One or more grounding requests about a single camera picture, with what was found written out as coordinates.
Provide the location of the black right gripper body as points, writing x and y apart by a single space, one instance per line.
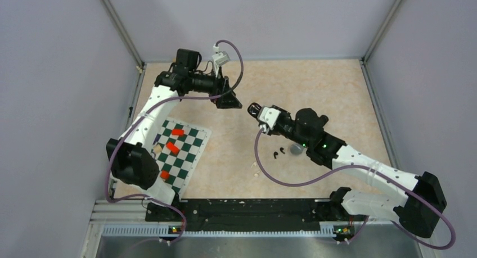
287 128

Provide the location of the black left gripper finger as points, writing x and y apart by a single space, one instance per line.
254 110
229 99
218 102

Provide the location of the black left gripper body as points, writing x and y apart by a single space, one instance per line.
207 84

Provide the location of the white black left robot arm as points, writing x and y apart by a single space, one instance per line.
130 155

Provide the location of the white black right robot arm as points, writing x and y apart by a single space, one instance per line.
416 202

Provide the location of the red rectangular block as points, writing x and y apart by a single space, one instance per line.
178 132

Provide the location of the green white chessboard mat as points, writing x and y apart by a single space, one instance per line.
192 145

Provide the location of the red hexagonal block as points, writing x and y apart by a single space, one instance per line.
172 148

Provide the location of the tan wooden cube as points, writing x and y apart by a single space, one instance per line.
157 149

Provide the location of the red block at edge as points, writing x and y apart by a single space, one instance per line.
164 175

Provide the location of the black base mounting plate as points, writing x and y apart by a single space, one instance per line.
252 215

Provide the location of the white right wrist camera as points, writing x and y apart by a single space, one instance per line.
267 118

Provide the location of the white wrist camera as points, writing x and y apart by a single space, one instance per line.
219 58
267 118

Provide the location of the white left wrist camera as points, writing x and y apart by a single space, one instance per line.
219 58

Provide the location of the aluminium front rail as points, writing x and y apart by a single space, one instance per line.
127 218

